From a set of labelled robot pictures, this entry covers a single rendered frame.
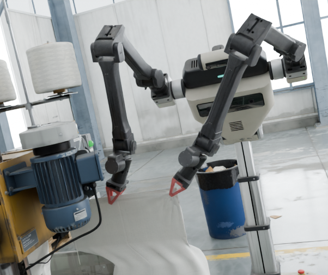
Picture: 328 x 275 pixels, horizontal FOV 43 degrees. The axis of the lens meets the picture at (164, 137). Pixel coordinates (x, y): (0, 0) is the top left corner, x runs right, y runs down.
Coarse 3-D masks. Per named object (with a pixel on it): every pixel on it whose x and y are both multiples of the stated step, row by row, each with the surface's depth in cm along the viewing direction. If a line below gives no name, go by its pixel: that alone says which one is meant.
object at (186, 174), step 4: (180, 168) 161; (184, 168) 154; (188, 168) 153; (196, 168) 154; (180, 172) 155; (184, 172) 154; (188, 172) 153; (192, 172) 154; (196, 172) 155; (176, 176) 152; (180, 176) 153; (184, 176) 154; (188, 176) 154; (192, 176) 155; (184, 180) 152; (188, 180) 155; (184, 184) 152; (188, 184) 152
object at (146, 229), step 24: (144, 192) 162; (168, 192) 159; (96, 216) 170; (120, 216) 167; (144, 216) 164; (168, 216) 161; (96, 240) 172; (120, 240) 169; (144, 240) 166; (168, 240) 163; (120, 264) 165; (144, 264) 161; (168, 264) 158; (192, 264) 157
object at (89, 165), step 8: (96, 152) 134; (80, 160) 131; (88, 160) 131; (96, 160) 131; (80, 168) 131; (88, 168) 131; (96, 168) 132; (80, 176) 131; (88, 176) 132; (96, 176) 132; (104, 176) 133
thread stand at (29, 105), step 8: (8, 16) 145; (8, 24) 146; (16, 48) 147; (16, 56) 147; (24, 80) 148; (24, 88) 148; (48, 96) 143; (56, 96) 140; (64, 96) 145; (0, 104) 152; (24, 104) 150; (32, 104) 149; (0, 112) 153; (32, 112) 150; (32, 120) 150
